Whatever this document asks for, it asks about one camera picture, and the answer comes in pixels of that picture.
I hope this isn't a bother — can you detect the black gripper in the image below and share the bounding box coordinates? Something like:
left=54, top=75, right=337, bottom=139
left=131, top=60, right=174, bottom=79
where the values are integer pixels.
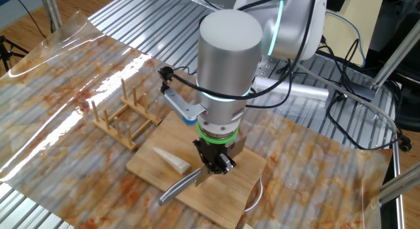
left=192, top=139, right=237, bottom=175

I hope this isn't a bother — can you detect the steel cleaver knife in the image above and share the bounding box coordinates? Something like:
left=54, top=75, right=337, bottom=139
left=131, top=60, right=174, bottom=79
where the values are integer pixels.
left=159, top=135, right=247, bottom=207

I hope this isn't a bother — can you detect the long tapered white radish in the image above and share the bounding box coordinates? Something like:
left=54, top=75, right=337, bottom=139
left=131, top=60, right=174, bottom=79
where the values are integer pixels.
left=152, top=146, right=192, bottom=176

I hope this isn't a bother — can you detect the wooden cutting board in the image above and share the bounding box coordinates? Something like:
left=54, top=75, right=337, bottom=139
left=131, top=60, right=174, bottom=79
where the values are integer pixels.
left=126, top=110, right=267, bottom=229

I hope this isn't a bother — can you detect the wooden peg rack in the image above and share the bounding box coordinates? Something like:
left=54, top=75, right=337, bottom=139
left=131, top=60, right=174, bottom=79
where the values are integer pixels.
left=91, top=77, right=163, bottom=152

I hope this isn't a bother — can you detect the marble pattern plastic sheet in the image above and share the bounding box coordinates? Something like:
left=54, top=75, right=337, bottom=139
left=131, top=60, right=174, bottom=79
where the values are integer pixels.
left=0, top=10, right=394, bottom=229

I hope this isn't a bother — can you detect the clear plastic film roll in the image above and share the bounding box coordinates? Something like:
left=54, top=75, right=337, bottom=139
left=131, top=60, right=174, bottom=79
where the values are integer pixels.
left=252, top=76, right=329, bottom=102

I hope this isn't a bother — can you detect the beige panel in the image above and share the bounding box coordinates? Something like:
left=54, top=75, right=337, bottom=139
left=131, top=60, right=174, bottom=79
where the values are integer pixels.
left=323, top=0, right=385, bottom=68

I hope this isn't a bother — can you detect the black monitor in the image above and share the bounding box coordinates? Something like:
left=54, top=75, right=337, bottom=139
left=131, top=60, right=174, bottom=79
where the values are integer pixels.
left=326, top=0, right=349, bottom=12

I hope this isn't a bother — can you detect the black tripod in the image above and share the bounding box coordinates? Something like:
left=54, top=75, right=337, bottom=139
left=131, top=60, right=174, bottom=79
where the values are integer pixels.
left=0, top=35, right=30, bottom=72

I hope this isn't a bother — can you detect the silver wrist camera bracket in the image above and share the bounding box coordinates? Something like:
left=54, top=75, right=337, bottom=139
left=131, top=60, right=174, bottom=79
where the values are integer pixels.
left=158, top=66, right=207, bottom=127

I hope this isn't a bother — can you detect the long black cable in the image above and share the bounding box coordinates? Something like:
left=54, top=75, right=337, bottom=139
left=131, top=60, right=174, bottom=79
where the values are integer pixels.
left=321, top=38, right=404, bottom=151

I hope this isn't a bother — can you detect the grey hose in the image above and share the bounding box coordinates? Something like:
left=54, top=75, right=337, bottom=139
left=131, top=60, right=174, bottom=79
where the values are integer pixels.
left=295, top=63, right=398, bottom=138

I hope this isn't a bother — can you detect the aluminium frame post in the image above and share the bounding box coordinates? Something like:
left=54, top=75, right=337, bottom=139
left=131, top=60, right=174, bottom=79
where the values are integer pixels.
left=370, top=161, right=420, bottom=207
left=341, top=18, right=420, bottom=102
left=39, top=0, right=63, bottom=31

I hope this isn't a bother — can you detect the blue cable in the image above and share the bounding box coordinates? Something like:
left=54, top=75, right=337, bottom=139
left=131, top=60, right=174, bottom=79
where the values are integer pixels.
left=324, top=10, right=367, bottom=68

